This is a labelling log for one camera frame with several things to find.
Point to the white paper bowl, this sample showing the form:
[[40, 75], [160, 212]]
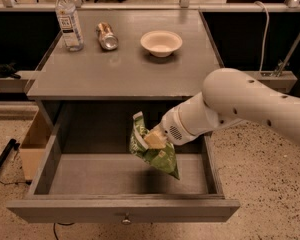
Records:
[[161, 43]]

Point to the grey wooden cabinet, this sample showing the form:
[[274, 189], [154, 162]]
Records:
[[104, 88]]

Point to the black object on ledge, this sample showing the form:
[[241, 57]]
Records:
[[8, 70]]

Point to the clear plastic water bottle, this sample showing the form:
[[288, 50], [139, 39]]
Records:
[[68, 19]]

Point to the light wooden box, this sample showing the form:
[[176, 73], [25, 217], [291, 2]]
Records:
[[33, 146]]

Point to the silver metal can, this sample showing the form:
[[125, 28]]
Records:
[[106, 37]]

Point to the open grey top drawer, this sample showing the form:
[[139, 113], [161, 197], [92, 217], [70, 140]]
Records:
[[99, 181]]

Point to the black pole on floor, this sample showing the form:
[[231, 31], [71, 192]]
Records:
[[11, 145]]

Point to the metal drawer knob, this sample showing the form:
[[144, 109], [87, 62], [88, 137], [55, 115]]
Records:
[[126, 220]]

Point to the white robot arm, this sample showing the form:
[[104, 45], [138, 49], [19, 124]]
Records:
[[227, 97]]

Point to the green jalapeno chip bag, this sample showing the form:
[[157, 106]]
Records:
[[162, 159]]

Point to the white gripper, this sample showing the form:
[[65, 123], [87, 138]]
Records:
[[170, 126]]

